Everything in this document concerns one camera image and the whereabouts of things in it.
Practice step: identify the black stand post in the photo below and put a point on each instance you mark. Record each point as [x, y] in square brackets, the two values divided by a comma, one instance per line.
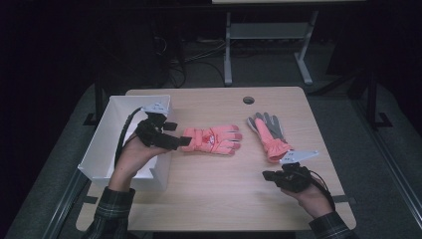
[99, 99]
[372, 99]

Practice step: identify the pink glove with print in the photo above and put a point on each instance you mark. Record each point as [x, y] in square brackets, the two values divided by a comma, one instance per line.
[212, 139]

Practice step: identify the person's right hand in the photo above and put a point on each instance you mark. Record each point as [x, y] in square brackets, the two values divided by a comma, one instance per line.
[316, 200]

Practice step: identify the white box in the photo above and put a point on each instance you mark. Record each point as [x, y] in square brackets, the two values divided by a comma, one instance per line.
[106, 132]

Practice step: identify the pink glove with grey palm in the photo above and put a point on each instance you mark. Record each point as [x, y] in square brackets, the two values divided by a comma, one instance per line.
[273, 144]

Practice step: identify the black tape tab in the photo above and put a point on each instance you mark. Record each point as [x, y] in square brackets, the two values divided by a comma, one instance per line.
[350, 199]
[90, 199]

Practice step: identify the person's left hand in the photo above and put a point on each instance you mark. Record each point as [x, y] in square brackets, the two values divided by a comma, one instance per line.
[132, 159]

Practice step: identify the metal floor rail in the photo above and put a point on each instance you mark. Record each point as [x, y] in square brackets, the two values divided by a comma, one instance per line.
[63, 205]
[391, 166]

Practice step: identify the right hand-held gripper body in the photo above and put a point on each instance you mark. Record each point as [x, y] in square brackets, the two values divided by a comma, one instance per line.
[297, 179]

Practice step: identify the grey metal stand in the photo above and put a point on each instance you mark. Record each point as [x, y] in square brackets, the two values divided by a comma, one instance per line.
[265, 30]

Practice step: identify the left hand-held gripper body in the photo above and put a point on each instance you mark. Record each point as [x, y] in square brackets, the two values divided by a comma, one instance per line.
[151, 131]

